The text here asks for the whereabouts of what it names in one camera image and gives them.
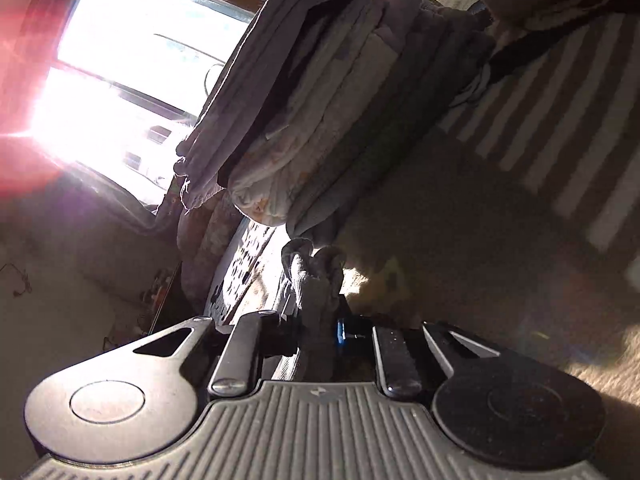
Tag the window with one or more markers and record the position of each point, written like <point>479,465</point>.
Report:
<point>127,82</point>

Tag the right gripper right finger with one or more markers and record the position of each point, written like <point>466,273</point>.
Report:
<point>377,341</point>

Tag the Mickey Mouse brown blanket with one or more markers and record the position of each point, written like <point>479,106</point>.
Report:
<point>516,215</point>

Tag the cream patterned folded sheet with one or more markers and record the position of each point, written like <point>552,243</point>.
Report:
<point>333,73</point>

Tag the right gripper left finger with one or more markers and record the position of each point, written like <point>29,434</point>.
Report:
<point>255,337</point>

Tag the pink floral quilt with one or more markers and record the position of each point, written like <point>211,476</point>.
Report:
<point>203,236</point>

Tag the grey sweatpants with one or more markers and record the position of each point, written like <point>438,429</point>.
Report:
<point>314,279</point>

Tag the cluttered dark side table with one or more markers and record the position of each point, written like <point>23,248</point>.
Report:
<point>140,320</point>

